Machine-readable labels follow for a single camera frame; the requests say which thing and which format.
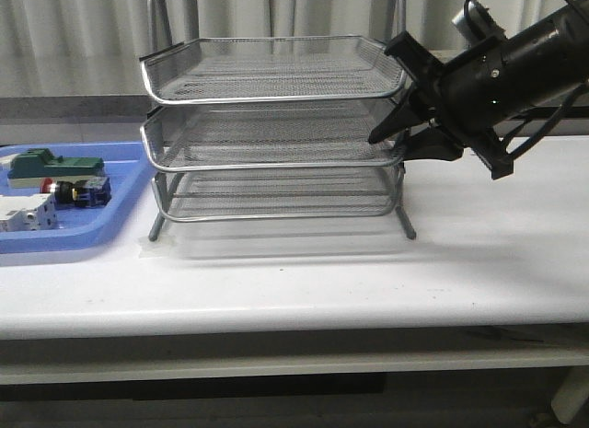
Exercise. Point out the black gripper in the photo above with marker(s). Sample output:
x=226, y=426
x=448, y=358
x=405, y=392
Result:
x=457, y=99

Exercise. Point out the mesh rack tray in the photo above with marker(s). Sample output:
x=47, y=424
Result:
x=276, y=69
x=249, y=194
x=292, y=134

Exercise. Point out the red emergency stop button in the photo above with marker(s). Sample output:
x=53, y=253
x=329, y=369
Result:
x=84, y=193

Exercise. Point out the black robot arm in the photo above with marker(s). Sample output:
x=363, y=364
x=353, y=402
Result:
x=544, y=61

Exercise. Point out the blue plastic tray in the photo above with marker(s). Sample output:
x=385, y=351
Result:
x=129, y=170

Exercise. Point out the white table leg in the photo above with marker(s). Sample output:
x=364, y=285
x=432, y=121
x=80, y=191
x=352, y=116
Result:
x=571, y=395

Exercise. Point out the green beige terminal block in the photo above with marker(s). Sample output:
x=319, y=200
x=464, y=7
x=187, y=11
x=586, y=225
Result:
x=30, y=168

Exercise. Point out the white circuit breaker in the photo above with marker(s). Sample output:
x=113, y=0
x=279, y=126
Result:
x=28, y=213

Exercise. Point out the silver mesh rack frame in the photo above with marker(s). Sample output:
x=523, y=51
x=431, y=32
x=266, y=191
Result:
x=158, y=41

